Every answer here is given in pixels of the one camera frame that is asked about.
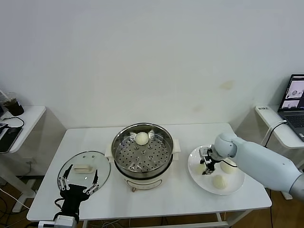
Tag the black flat tablet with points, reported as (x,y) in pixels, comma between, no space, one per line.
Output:
(9,140)

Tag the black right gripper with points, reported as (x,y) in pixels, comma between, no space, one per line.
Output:
(210,158)

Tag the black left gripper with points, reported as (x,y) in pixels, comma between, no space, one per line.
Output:
(71,199)

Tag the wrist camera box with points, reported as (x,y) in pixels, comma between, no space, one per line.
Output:
(203,152)
(46,224)

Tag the cream electric cooker base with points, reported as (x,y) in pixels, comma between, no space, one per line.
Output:
(142,183)

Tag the white steamed baozi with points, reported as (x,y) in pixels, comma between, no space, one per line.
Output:
(219,181)
(228,166)
(199,169)
(142,138)

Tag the white wall socket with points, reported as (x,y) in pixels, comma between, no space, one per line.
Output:
(30,162)

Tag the perforated steel steamer basket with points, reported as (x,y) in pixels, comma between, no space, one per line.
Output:
(142,175)

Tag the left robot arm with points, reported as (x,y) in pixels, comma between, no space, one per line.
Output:
(66,222)

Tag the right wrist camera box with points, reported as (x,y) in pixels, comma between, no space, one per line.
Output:
(203,152)

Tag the white side desk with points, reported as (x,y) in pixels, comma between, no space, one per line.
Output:
(31,116)
(266,118)

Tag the grey open laptop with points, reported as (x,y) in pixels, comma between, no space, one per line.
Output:
(294,118)

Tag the iced coffee plastic cup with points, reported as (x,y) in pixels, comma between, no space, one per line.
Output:
(14,108)

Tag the white round plate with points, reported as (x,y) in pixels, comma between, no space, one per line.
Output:
(202,183)

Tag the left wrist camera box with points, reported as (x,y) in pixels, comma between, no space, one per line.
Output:
(46,224)

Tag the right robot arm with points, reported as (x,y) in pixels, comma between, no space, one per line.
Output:
(261,161)

